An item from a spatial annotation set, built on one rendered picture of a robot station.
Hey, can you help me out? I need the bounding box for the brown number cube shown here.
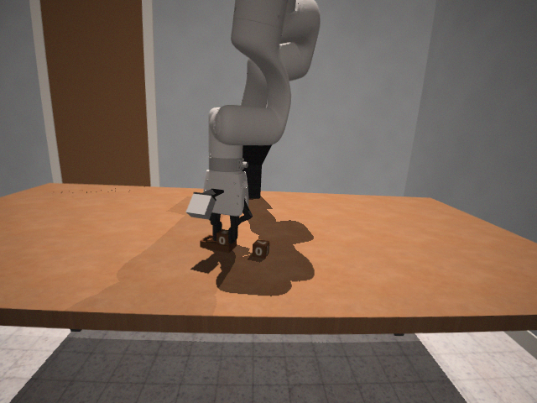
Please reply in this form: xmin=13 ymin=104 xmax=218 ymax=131
xmin=253 ymin=239 xmax=269 ymax=259
xmin=216 ymin=229 xmax=230 ymax=245

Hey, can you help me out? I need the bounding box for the brown wooden tray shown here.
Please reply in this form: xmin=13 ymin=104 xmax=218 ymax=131
xmin=200 ymin=234 xmax=237 ymax=253

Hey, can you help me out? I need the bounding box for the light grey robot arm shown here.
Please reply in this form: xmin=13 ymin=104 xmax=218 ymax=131
xmin=186 ymin=0 xmax=321 ymax=220

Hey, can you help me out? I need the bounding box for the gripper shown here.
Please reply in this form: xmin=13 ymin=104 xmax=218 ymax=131
xmin=203 ymin=169 xmax=253 ymax=244

